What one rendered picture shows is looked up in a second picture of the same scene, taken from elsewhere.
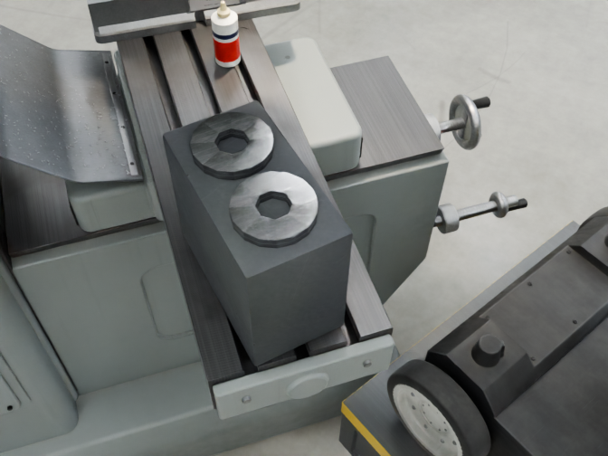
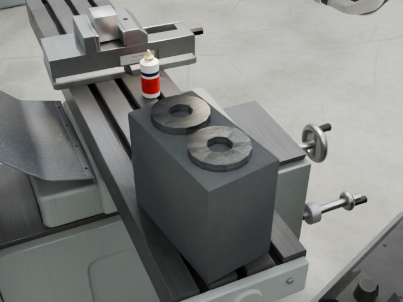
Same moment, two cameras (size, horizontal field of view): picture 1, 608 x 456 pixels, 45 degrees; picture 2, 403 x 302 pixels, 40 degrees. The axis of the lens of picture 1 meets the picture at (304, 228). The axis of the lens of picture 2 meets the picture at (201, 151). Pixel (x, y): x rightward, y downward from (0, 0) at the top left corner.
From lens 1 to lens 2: 0.21 m
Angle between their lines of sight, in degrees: 15
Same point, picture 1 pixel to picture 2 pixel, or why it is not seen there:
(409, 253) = not seen: hidden behind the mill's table
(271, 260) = (225, 179)
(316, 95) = not seen: hidden behind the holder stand
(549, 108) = (361, 151)
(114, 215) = (71, 212)
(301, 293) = (243, 213)
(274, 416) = not seen: outside the picture
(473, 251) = (325, 254)
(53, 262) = (23, 254)
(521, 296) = (381, 254)
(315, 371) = (252, 287)
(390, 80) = (259, 115)
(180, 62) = (117, 97)
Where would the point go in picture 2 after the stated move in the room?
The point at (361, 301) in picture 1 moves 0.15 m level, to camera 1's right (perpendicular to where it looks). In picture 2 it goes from (279, 235) to (369, 228)
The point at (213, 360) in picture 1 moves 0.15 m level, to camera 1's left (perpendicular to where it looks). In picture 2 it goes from (174, 283) to (72, 291)
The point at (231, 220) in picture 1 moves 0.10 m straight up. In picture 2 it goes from (189, 157) to (188, 96)
